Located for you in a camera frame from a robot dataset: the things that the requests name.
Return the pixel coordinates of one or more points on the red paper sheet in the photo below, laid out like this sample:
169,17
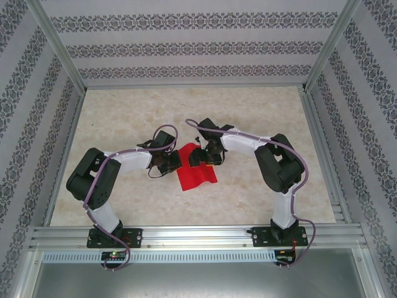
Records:
192,178

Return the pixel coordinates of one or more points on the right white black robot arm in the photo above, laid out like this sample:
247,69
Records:
242,146

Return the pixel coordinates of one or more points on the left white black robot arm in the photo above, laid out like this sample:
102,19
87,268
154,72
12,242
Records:
108,217

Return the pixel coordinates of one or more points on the grey metal tray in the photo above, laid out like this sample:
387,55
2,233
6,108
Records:
198,279

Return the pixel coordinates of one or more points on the aluminium frame cross beam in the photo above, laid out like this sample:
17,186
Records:
192,84

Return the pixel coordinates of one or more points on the aluminium mounting rail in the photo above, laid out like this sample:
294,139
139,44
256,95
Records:
198,236

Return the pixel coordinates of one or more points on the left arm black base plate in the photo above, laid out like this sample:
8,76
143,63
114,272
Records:
133,237

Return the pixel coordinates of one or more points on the aluminium table side rail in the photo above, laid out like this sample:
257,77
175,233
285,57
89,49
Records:
324,155
65,155

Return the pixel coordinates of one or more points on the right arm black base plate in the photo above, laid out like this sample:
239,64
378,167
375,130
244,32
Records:
262,237

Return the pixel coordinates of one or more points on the aluminium frame post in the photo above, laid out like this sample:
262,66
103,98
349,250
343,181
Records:
332,46
59,46

